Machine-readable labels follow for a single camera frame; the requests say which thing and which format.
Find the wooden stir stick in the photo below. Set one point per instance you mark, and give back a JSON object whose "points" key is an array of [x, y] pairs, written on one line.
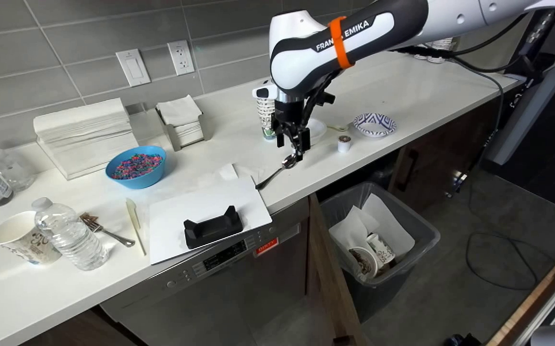
{"points": [[134, 228]]}

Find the grey robot stand column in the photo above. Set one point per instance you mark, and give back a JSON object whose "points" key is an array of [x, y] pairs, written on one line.
{"points": [[532, 98]]}

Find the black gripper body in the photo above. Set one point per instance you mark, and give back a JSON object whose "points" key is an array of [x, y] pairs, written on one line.
{"points": [[295, 113]]}

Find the metal spoon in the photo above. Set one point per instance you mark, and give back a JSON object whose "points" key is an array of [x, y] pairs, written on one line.
{"points": [[276, 174]]}

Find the printed paper coffee cup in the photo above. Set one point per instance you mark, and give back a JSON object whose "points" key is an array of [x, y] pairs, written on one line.
{"points": [[17, 242]]}

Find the blue patterned paper bowl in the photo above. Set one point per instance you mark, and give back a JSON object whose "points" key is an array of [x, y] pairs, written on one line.
{"points": [[372, 126]]}

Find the white flat sheet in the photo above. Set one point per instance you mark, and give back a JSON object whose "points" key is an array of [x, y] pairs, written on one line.
{"points": [[180, 213]]}

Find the metal fork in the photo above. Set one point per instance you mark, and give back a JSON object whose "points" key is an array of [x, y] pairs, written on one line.
{"points": [[100, 228]]}

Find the white light switch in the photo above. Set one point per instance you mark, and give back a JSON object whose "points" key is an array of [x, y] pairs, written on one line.
{"points": [[132, 69]]}

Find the clear water bottle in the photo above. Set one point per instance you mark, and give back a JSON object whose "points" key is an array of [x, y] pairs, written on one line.
{"points": [[71, 234]]}

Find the small white coffee pod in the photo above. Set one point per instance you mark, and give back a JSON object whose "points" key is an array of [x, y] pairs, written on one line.
{"points": [[343, 146]]}

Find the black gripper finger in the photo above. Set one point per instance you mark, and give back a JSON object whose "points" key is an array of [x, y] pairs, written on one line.
{"points": [[301, 146], [290, 146]]}

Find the built-in dishwasher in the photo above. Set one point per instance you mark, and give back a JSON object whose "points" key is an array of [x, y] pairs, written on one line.
{"points": [[224, 301]]}

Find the white wall outlet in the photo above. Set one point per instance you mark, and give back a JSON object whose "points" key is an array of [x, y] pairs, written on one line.
{"points": [[180, 59]]}

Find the black plastic holder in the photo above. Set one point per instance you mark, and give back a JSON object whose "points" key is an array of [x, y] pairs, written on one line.
{"points": [[211, 230]]}

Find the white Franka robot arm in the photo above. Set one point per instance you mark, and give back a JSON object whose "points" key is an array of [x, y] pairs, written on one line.
{"points": [[301, 40]]}

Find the wooden crate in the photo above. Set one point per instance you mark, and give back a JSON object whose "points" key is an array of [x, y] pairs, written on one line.
{"points": [[532, 309]]}

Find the stack of printed paper cups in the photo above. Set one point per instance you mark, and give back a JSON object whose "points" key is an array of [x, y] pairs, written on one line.
{"points": [[263, 117]]}

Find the open under-counter cabinet door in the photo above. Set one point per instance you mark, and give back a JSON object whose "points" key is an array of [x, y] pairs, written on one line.
{"points": [[326, 276]]}

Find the blue bowl with candies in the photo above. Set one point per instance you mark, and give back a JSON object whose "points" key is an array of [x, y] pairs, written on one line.
{"points": [[136, 169]]}

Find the white paper in bin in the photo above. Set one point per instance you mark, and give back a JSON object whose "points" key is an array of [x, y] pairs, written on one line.
{"points": [[384, 224]]}

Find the grey trash bin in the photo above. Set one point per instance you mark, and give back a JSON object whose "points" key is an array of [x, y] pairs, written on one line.
{"points": [[416, 247]]}

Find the large white napkin stack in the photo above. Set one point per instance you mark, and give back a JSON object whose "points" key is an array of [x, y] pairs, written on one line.
{"points": [[84, 138]]}

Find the brown base cabinet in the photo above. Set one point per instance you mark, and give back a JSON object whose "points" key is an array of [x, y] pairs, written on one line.
{"points": [[430, 167]]}

